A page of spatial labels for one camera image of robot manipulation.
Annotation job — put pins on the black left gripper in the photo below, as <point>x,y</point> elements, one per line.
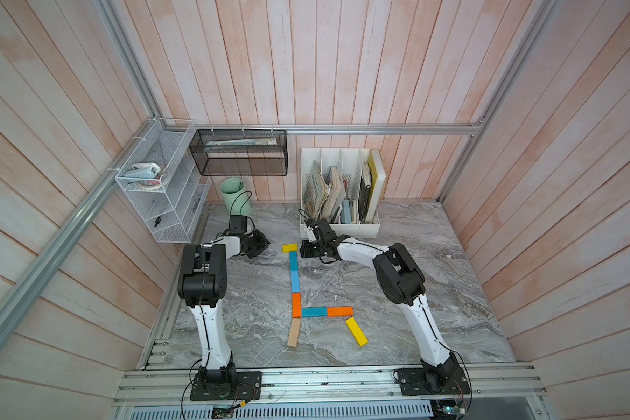
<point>262,243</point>

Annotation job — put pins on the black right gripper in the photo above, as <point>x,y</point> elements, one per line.
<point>304,252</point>

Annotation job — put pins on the small yellow wooden block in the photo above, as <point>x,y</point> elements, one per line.
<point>288,248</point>

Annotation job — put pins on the teal wooden block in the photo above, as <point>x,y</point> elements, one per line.
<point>313,312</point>
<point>293,261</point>

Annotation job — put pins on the light blue wooden block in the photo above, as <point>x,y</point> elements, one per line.
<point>294,279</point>

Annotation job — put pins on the orange wooden block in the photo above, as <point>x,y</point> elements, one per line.
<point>340,311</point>
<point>296,305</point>

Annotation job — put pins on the natural wooden block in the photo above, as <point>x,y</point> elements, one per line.
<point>293,337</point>

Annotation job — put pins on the long yellow wooden block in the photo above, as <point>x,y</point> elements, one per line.
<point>356,331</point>

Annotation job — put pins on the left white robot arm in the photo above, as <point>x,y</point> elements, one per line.
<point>202,285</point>

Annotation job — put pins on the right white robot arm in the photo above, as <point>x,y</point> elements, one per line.
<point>402,283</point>

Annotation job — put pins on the mint green plastic cup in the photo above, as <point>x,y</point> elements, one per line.
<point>236,196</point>

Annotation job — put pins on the illustrated Chinese history book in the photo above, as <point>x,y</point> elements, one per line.
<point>315,192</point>

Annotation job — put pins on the white plastic file organizer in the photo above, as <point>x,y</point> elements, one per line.
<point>347,174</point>

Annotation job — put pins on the cream hardcover book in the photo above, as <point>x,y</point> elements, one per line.
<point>378,178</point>

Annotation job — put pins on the black wire mesh basket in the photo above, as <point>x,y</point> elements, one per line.
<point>240,152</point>

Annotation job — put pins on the white wire shelf rack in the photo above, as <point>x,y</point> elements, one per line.
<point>172,212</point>

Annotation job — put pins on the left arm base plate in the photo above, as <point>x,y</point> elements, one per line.
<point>220,384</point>

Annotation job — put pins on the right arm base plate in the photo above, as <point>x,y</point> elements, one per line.
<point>421,381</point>

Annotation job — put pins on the aluminium front rail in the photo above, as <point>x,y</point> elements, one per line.
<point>329,384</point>

